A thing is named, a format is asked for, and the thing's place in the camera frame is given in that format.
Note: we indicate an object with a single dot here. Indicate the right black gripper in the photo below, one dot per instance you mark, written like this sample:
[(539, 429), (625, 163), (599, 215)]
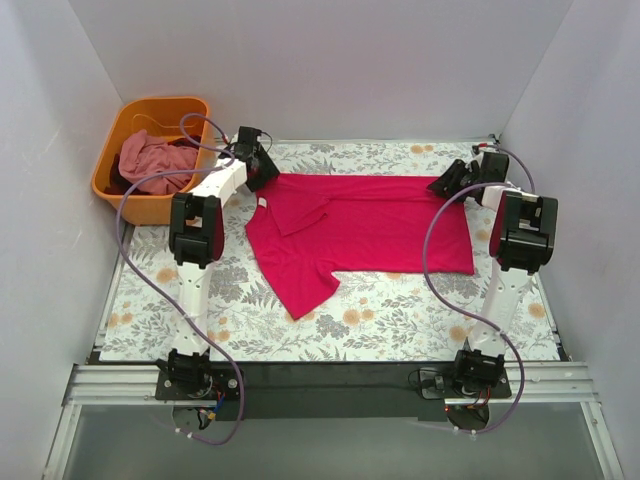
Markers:
[(454, 176)]

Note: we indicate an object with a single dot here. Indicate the light pink shirt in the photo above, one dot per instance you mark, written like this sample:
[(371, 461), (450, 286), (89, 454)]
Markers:
[(155, 165)]

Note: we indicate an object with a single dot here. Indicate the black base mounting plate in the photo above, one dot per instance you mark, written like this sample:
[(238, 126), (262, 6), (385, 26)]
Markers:
[(326, 390)]

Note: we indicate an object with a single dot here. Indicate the magenta t shirt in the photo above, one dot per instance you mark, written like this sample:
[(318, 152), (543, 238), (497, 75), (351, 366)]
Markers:
[(307, 228)]

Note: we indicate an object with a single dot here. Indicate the aluminium frame rail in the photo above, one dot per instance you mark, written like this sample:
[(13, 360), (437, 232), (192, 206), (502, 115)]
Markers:
[(136, 384)]

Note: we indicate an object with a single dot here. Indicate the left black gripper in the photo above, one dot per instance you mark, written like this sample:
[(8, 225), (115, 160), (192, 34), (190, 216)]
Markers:
[(263, 171)]

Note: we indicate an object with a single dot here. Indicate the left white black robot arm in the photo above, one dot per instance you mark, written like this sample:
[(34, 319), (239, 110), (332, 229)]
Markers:
[(196, 240)]

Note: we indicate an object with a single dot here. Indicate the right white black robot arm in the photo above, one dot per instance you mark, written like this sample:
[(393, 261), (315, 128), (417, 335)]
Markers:
[(521, 242)]

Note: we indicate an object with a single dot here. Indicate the floral patterned table mat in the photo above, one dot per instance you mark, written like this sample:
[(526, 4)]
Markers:
[(372, 316)]

